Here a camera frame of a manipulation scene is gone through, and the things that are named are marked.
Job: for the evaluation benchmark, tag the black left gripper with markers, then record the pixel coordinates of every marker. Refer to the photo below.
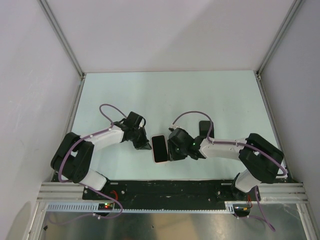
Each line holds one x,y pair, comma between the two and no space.
144,144

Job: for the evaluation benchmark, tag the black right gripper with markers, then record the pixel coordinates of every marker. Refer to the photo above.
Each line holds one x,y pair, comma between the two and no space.
171,154

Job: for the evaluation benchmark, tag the pink phone case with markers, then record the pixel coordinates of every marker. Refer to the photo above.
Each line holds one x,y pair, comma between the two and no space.
159,149

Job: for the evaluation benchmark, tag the black phone case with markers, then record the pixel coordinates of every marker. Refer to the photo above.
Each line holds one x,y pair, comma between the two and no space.
204,126

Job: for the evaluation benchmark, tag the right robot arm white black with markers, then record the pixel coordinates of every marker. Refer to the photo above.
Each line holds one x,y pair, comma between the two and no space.
262,160

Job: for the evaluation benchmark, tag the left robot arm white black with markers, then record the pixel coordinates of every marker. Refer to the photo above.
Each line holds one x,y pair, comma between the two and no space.
73,157

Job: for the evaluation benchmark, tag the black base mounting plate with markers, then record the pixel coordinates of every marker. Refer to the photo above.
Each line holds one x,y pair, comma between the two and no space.
177,194

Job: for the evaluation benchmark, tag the left control board with LEDs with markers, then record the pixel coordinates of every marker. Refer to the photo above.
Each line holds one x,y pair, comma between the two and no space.
105,206

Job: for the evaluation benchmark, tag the white slotted cable duct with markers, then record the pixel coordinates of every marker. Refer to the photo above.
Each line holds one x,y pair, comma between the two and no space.
92,207

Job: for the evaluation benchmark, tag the right control board with wires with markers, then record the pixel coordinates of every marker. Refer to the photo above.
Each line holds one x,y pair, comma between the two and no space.
241,210

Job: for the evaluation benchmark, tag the aluminium front rail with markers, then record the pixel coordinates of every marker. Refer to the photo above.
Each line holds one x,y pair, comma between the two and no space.
277,192

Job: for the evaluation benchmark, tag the left aluminium frame post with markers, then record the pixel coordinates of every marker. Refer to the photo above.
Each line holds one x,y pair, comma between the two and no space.
57,29

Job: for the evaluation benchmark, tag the aluminium frame post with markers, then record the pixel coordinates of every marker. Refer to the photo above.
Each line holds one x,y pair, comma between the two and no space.
57,29
280,34

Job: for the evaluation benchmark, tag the right aluminium frame post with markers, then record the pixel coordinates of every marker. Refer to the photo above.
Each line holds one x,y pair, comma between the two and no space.
280,34

